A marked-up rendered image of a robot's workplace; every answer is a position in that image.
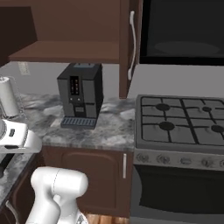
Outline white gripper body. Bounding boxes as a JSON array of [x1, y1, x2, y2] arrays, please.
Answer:
[[0, 130, 44, 155]]

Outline brown base cabinet door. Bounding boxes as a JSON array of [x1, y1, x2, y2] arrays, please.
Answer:
[[41, 145, 134, 219], [0, 154, 40, 224]]

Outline white paper towel roll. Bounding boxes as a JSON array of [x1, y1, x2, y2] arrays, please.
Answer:
[[0, 76, 20, 116]]

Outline black coffee machine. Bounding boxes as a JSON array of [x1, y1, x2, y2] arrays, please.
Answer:
[[56, 62, 104, 130]]

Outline grey gas stove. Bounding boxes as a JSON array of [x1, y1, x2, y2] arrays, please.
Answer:
[[129, 94, 224, 224]]

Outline black oven door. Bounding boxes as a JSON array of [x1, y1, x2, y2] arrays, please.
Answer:
[[129, 164, 224, 218]]

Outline black microwave oven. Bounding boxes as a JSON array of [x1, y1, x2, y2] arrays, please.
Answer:
[[138, 0, 224, 67]]

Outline wire paper towel stand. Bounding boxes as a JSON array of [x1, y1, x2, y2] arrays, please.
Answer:
[[0, 76, 30, 121]]

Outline white base cabinet handle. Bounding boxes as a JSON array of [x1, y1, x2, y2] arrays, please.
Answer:
[[122, 153, 128, 179], [4, 200, 21, 224]]

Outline white wall outlet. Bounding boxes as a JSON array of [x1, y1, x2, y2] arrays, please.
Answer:
[[17, 61, 31, 76]]

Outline brown open wall cabinet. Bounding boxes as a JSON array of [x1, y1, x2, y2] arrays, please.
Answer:
[[8, 0, 121, 65]]

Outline brown wall cabinet door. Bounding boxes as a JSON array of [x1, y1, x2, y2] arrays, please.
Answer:
[[118, 0, 144, 100]]

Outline white wall cabinet handle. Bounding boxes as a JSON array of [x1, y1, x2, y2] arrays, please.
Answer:
[[127, 10, 137, 81]]

